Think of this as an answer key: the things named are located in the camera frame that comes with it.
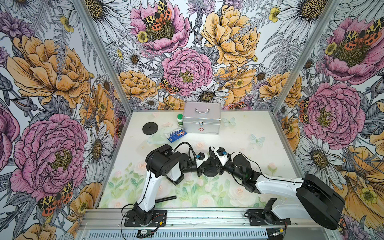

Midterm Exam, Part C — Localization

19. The black round base far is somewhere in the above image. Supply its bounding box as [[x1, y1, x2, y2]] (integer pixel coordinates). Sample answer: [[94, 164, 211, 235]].
[[142, 122, 159, 136]]

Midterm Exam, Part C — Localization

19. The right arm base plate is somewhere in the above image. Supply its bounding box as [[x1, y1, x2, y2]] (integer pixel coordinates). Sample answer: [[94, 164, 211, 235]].
[[244, 209, 292, 226]]

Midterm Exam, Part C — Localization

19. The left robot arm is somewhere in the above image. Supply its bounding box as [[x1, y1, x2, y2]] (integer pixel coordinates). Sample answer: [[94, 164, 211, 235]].
[[133, 144, 202, 226]]

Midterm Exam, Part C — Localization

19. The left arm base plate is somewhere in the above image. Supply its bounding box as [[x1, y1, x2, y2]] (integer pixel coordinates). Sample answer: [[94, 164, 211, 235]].
[[123, 210, 168, 227]]

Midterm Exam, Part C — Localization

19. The aluminium front rail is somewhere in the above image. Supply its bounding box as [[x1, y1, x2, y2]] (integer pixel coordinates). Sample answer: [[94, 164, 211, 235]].
[[78, 207, 335, 230]]

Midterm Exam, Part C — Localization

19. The silver aluminium first aid case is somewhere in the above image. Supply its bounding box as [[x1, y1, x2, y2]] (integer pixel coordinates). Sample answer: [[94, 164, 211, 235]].
[[183, 102, 221, 135]]

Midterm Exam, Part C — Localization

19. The clear plastic bag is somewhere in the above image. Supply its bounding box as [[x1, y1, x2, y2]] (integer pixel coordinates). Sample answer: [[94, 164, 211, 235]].
[[147, 132, 169, 145]]

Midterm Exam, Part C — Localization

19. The black round stand base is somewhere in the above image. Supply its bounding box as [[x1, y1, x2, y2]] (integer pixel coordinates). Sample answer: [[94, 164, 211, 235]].
[[200, 160, 222, 178]]

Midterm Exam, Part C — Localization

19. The small circuit board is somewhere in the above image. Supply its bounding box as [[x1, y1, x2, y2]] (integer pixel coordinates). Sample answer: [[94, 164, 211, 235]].
[[136, 229, 153, 239]]

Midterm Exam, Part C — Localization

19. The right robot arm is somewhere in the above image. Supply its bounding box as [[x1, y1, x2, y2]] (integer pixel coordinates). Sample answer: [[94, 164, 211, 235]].
[[216, 152, 345, 230]]

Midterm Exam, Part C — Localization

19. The black stand pole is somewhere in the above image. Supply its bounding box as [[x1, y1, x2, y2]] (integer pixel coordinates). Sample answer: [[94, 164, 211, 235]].
[[155, 196, 177, 204]]

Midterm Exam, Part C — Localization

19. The blue snack packet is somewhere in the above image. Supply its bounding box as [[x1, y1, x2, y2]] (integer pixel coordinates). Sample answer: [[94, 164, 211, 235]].
[[167, 129, 187, 143]]

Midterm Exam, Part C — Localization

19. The green capped white bottle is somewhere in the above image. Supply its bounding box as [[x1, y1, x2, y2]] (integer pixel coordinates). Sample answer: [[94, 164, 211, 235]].
[[177, 114, 184, 126]]

